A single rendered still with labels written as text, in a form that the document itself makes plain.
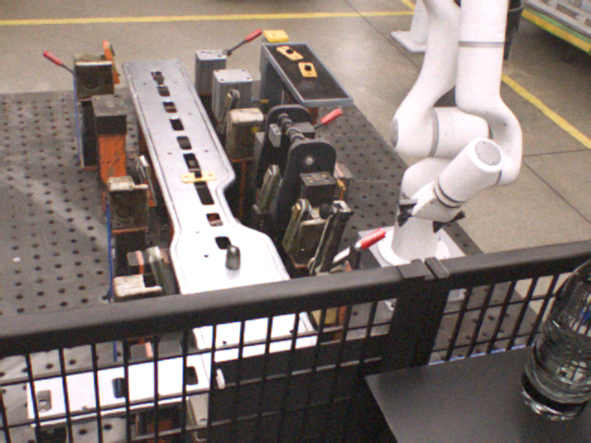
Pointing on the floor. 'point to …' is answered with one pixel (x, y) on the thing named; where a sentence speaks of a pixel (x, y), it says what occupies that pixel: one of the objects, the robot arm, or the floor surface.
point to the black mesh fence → (91, 322)
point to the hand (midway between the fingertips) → (418, 222)
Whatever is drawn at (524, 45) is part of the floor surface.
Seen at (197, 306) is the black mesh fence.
